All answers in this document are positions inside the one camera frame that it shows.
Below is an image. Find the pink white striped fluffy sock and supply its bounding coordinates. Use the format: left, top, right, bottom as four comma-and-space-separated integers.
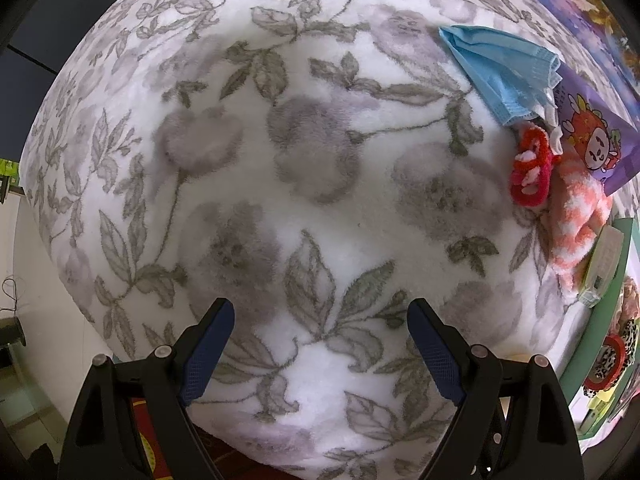
547, 157, 613, 291

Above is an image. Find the purple cartoon packet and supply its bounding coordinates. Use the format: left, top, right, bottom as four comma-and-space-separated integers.
552, 62, 640, 196

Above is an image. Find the teal shallow cardboard box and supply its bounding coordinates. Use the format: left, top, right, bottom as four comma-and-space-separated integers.
557, 217, 640, 441

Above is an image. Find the floral painting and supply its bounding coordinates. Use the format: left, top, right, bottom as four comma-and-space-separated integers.
480, 0, 640, 91

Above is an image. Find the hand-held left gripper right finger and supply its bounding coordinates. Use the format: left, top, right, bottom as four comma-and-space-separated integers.
406, 298, 586, 480

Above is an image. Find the leopard print scrunchie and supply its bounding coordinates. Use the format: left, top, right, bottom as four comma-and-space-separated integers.
582, 317, 640, 398

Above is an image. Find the dark blue cabinet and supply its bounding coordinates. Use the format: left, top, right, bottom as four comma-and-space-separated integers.
0, 0, 121, 126

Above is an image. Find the grey floral fleece blanket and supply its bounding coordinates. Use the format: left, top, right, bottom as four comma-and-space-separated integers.
20, 0, 640, 478

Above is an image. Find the blue face mask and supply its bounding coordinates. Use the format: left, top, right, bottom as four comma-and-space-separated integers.
439, 25, 565, 156

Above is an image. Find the yellow-green cloth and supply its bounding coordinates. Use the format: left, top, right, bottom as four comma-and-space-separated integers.
582, 392, 632, 433

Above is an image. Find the red patterned mat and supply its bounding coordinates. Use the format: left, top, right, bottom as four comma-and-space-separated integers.
127, 395, 226, 480

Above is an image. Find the green object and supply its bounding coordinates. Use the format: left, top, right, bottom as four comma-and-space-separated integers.
0, 157, 22, 206

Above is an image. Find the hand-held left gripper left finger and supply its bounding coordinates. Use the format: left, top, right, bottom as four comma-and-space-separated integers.
56, 297, 236, 480

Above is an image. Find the red knitted scrunchie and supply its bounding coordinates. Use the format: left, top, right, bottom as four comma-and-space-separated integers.
509, 121, 563, 207

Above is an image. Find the black box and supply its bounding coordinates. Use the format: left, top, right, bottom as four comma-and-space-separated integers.
0, 317, 27, 349

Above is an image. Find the green tissue pack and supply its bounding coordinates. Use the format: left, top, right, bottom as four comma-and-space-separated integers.
577, 225, 626, 308

